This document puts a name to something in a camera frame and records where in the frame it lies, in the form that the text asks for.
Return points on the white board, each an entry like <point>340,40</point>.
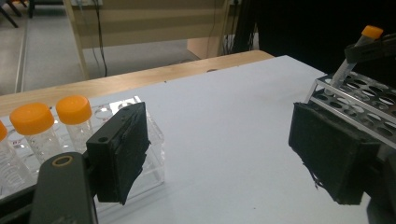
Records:
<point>224,140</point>

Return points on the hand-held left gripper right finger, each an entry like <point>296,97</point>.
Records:
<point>330,149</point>

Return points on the perforated metal tube rack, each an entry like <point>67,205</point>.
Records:
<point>351,99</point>

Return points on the light wooden desk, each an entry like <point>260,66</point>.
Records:
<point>149,28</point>

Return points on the clear plastic tube rack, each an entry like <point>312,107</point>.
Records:
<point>155,146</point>

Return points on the orange-capped clear tube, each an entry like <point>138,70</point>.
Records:
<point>73,109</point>
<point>9,168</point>
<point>31,118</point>
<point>372,32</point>

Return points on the black furniture legs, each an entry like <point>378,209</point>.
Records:
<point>9,17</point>

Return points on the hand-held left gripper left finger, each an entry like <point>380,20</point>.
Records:
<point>118,155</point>

